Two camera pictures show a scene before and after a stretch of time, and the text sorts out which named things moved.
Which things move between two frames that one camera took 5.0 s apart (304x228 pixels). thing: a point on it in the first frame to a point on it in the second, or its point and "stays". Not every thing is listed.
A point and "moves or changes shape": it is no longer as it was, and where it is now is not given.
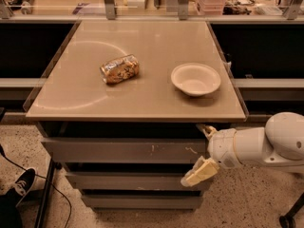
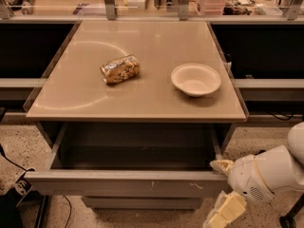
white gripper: (221, 146) to (245, 177)
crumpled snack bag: (120, 68) stays
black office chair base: (287, 220) stays
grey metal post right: (183, 2) stays
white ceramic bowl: (196, 79) stays
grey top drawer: (124, 150) moves or changes shape
